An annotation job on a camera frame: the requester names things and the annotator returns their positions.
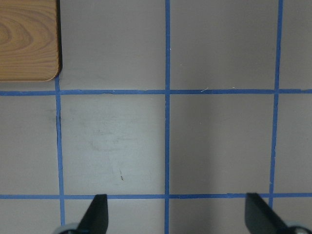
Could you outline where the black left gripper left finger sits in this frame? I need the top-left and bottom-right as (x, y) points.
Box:
(54, 194), (109, 234)

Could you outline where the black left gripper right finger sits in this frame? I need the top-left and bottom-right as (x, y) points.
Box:
(244, 193), (312, 234)

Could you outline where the wooden tray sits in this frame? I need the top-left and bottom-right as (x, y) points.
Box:
(0, 0), (62, 82)

